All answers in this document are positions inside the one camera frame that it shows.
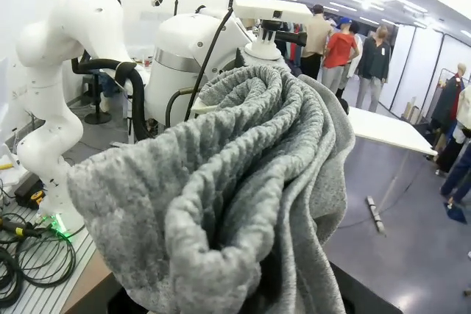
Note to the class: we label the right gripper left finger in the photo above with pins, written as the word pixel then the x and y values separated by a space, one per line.
pixel 123 303

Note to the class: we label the person in dark shirt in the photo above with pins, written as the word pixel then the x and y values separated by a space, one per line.
pixel 375 56

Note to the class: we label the grey training pants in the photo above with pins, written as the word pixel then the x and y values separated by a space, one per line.
pixel 221 163

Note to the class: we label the ceiling light strip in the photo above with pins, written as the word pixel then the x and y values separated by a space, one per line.
pixel 404 1

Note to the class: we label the black and yellow tool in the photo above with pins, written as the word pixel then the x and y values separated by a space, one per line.
pixel 18 227

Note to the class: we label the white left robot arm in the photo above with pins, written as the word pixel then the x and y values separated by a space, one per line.
pixel 55 71

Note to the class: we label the white side table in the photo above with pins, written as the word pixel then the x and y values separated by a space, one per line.
pixel 386 126

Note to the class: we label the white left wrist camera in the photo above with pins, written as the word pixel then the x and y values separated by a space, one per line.
pixel 272 7

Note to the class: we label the figure in red hoodie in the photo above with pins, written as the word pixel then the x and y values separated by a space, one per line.
pixel 340 49

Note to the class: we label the person in blue jeans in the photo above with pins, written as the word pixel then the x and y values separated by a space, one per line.
pixel 458 174

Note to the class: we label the blue cloth on floor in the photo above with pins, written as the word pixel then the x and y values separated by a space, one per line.
pixel 454 213

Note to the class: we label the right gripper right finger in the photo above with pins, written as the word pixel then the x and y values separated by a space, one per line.
pixel 360 295

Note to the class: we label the figure in beige top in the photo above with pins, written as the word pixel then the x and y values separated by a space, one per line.
pixel 316 34

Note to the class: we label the black stool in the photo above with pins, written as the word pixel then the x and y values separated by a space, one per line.
pixel 97 117

